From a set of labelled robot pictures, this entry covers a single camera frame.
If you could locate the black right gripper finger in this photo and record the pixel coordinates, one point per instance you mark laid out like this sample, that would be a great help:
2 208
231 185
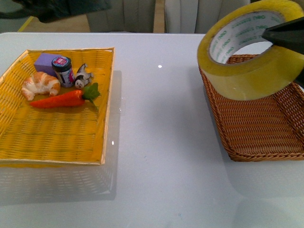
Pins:
289 35

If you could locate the yellow packing tape roll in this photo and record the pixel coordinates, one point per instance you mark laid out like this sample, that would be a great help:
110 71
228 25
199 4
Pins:
261 76

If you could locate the brown wicker basket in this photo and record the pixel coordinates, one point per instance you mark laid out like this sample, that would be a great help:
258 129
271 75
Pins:
267 129

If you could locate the yellow wicker basket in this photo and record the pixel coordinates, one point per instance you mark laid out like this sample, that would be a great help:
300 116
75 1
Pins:
61 136

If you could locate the right grey upholstered chair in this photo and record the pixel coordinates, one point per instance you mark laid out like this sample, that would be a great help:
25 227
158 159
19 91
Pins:
197 16

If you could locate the grey upholstered chair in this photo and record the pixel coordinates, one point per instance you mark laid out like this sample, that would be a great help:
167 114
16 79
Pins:
197 16
135 16

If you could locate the left grey upholstered chair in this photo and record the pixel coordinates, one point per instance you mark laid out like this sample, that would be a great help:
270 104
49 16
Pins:
135 16

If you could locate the grey white toy animal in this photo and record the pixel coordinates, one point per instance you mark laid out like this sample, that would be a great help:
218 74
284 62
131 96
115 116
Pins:
83 78

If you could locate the orange toy carrot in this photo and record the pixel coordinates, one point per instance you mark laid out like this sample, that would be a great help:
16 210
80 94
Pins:
73 98

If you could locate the small dark jar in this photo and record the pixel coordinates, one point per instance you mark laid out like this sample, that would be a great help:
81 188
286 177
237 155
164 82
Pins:
63 69

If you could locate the purple block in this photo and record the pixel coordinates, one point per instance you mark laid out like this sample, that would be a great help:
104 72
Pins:
44 63

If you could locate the toy croissant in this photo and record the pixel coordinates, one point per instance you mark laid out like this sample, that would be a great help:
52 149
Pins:
40 83

